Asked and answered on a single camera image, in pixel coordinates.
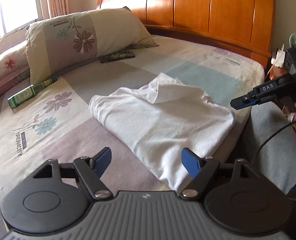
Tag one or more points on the dark phone with cartoon case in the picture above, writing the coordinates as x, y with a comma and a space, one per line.
116, 56

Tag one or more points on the white charger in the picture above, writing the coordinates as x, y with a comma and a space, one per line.
279, 56

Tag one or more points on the floral patchwork pillow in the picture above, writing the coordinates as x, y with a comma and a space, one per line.
88, 35

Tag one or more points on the wooden headboard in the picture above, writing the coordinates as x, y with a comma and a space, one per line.
200, 5

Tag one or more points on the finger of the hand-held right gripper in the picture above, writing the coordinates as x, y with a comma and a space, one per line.
239, 103
255, 102

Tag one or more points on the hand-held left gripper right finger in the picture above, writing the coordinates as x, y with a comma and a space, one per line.
189, 162

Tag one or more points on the green glass bottle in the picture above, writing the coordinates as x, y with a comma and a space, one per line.
25, 95

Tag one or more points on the person's right hand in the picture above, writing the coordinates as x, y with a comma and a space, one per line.
293, 116

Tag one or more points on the plain white t-shirt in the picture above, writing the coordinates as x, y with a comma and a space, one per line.
162, 125

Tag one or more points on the wooden nightstand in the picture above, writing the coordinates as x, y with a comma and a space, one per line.
275, 73

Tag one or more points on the window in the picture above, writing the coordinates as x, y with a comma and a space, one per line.
13, 5

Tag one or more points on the folded pink floral quilt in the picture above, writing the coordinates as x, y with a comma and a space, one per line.
5, 67

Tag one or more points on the person's leg in jeans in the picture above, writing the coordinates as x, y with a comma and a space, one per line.
275, 142

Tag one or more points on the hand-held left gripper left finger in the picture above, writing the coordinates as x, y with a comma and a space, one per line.
103, 158

